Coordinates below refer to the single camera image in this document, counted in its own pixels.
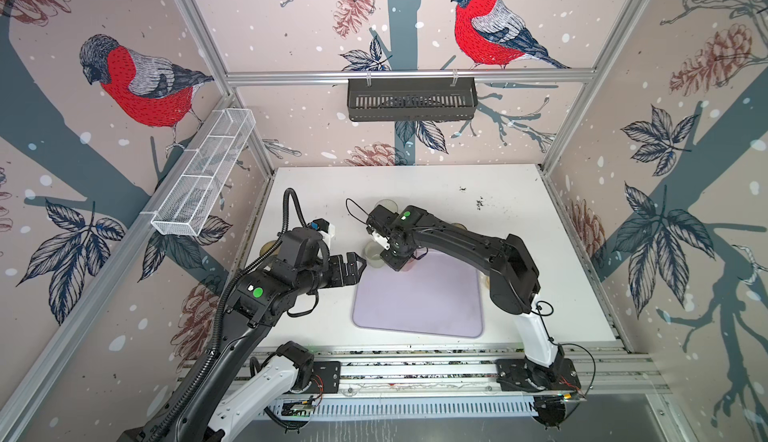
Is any pink faceted glass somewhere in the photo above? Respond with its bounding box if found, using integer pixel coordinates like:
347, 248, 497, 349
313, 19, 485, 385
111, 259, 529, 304
400, 257, 418, 272

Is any pale green short glass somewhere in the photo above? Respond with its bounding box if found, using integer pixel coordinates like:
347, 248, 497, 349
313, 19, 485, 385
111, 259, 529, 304
364, 241, 386, 268

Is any olive amber textured glass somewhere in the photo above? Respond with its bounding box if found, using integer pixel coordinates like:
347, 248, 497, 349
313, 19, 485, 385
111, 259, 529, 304
259, 240, 279, 257

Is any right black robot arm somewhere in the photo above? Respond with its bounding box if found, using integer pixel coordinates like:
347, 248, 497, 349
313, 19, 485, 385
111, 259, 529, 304
366, 204, 570, 392

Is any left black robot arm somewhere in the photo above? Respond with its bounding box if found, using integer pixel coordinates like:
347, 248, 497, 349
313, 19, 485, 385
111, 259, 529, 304
119, 227, 367, 441

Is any lavender plastic tray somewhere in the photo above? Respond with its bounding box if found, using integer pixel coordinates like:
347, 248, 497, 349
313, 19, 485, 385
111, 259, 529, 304
352, 252, 484, 338

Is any tall pale green glass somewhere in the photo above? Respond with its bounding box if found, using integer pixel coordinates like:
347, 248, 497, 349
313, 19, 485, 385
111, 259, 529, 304
377, 199, 399, 213

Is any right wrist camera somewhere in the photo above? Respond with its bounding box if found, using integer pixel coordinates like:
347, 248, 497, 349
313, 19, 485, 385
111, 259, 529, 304
370, 230, 390, 250

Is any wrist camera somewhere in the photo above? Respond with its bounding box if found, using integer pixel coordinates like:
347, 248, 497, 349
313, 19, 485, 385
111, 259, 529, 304
308, 218, 335, 247
370, 230, 390, 250

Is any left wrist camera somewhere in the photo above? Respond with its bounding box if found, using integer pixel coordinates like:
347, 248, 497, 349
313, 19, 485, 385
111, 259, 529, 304
308, 218, 335, 247

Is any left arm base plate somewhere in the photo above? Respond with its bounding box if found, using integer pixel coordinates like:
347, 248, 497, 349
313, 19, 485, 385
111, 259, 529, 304
257, 360, 342, 396

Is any black hanging wire basket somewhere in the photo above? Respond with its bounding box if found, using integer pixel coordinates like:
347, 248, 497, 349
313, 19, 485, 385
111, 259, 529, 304
347, 78, 478, 122

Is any white mesh wall shelf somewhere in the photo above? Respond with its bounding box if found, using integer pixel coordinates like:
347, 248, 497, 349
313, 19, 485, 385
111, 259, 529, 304
152, 108, 255, 237

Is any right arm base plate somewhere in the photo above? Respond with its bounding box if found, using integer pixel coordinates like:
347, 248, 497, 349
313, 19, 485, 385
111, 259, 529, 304
495, 357, 582, 393

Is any aluminium front rail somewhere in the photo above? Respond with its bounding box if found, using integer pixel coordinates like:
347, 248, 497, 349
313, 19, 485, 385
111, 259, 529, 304
170, 345, 667, 400

